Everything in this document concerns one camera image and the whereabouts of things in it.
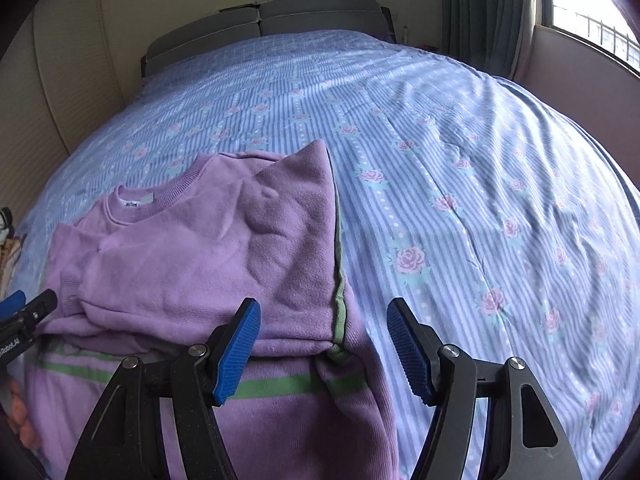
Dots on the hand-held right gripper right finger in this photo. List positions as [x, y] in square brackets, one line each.
[409, 347]

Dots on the orange patterned cloth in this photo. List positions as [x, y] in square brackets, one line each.
[12, 320]

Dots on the blue floral striped bed sheet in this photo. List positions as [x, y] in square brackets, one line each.
[450, 210]

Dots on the grey padded headboard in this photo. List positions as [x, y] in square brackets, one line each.
[260, 27]

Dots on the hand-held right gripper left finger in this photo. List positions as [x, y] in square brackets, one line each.
[239, 350]

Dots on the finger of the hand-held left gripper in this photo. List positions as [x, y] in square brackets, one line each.
[40, 305]
[11, 305]

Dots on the green curtain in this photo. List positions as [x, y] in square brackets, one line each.
[487, 15]

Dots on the window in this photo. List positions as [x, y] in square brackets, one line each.
[592, 5]

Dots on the purple sweater with green stripe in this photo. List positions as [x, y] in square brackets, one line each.
[210, 290]

